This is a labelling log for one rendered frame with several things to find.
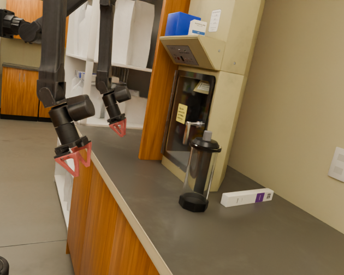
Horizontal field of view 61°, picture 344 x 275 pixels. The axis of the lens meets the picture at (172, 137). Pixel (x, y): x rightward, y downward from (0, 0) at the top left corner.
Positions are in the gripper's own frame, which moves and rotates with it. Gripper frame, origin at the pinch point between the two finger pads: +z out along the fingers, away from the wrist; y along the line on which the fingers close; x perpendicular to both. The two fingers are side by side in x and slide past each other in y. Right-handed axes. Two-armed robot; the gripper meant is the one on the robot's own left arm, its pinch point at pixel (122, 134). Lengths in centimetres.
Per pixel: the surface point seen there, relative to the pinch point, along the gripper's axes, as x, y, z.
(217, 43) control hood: -51, -29, -22
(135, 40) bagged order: -7, 100, -55
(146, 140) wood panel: -9.4, 0.8, 6.5
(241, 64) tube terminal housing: -58, -23, -13
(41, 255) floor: 97, 39, 66
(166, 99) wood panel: -25.0, 4.4, -8.5
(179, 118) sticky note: -29.3, -10.6, 0.0
